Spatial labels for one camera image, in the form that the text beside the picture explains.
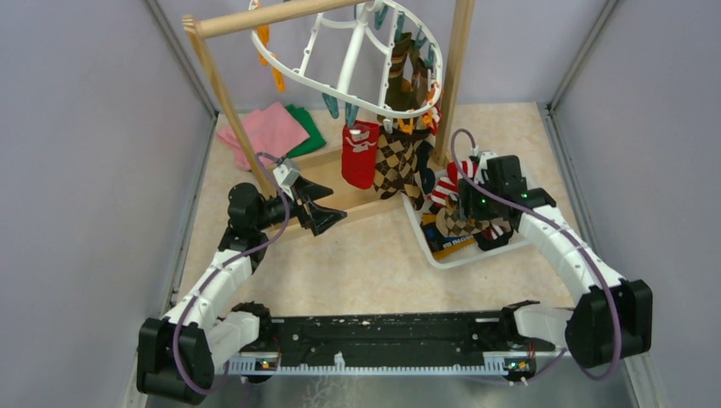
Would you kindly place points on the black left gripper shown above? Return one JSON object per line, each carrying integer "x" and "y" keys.
{"x": 318, "y": 218}

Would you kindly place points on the teal clothes clip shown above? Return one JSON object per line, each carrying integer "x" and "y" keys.
{"x": 350, "y": 114}
{"x": 331, "y": 104}

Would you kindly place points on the white clothes clip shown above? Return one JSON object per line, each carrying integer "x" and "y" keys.
{"x": 388, "y": 125}

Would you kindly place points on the brown argyle sock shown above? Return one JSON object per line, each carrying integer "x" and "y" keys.
{"x": 408, "y": 166}
{"x": 387, "y": 179}

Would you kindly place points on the red white striped sock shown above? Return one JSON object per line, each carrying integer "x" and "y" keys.
{"x": 446, "y": 186}

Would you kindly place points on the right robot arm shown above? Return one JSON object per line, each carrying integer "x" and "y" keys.
{"x": 611, "y": 318}

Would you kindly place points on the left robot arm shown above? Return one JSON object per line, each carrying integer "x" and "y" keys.
{"x": 180, "y": 352}

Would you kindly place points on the orange clothes clip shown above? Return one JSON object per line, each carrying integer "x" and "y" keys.
{"x": 406, "y": 125}

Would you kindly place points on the white round clip hanger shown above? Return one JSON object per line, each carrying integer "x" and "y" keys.
{"x": 380, "y": 23}

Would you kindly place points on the orange clip at back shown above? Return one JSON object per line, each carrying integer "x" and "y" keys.
{"x": 263, "y": 33}

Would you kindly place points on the green cloth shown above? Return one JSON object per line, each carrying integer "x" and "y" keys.
{"x": 315, "y": 140}

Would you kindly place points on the pink cloth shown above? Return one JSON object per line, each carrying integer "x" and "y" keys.
{"x": 272, "y": 130}

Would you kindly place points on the yellow sock in basket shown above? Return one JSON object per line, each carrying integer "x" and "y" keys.
{"x": 439, "y": 246}

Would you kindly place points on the navy white red hanging sock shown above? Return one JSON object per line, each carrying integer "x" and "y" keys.
{"x": 430, "y": 122}

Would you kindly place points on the black sock in basket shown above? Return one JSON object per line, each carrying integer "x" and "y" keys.
{"x": 492, "y": 237}

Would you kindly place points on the white plastic laundry basket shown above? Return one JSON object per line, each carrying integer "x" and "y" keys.
{"x": 503, "y": 177}

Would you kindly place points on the olive striped hanging sock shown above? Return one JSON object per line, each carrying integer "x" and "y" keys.
{"x": 399, "y": 93}

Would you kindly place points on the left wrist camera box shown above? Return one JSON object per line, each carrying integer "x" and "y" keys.
{"x": 286, "y": 173}

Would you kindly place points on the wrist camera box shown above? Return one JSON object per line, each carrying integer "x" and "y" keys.
{"x": 481, "y": 157}
{"x": 286, "y": 173}

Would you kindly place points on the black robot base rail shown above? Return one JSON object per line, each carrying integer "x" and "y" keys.
{"x": 415, "y": 344}

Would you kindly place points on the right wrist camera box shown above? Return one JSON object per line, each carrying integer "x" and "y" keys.
{"x": 481, "y": 157}

